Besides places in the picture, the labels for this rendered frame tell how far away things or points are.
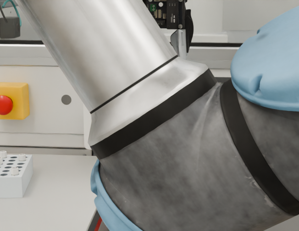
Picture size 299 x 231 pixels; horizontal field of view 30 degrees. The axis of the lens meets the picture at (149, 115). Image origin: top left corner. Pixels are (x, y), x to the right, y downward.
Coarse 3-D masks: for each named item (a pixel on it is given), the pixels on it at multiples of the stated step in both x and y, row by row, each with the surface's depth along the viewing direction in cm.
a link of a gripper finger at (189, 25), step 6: (186, 12) 94; (186, 18) 93; (186, 24) 93; (192, 24) 93; (186, 30) 94; (192, 30) 94; (186, 36) 94; (192, 36) 94; (186, 42) 94; (186, 48) 95
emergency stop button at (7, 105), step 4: (0, 96) 112; (4, 96) 112; (0, 100) 112; (4, 100) 112; (8, 100) 112; (0, 104) 112; (4, 104) 112; (8, 104) 112; (12, 104) 113; (0, 108) 112; (4, 108) 112; (8, 108) 112; (12, 108) 113; (0, 112) 112; (4, 112) 112; (8, 112) 112
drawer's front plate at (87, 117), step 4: (84, 108) 101; (84, 112) 101; (88, 112) 101; (84, 116) 101; (88, 116) 101; (84, 120) 102; (88, 120) 101; (84, 124) 102; (88, 124) 102; (84, 128) 102; (88, 128) 102; (84, 132) 102; (88, 132) 102; (84, 136) 102; (88, 136) 102; (84, 140) 102; (84, 144) 103; (88, 144) 103; (88, 148) 103
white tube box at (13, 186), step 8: (8, 160) 103; (16, 160) 103; (32, 160) 106; (0, 168) 99; (8, 168) 100; (24, 168) 99; (32, 168) 106; (0, 176) 95; (8, 176) 95; (16, 176) 94; (24, 176) 97; (0, 184) 94; (8, 184) 95; (16, 184) 95; (24, 184) 97; (0, 192) 95; (8, 192) 95; (16, 192) 95; (24, 192) 97
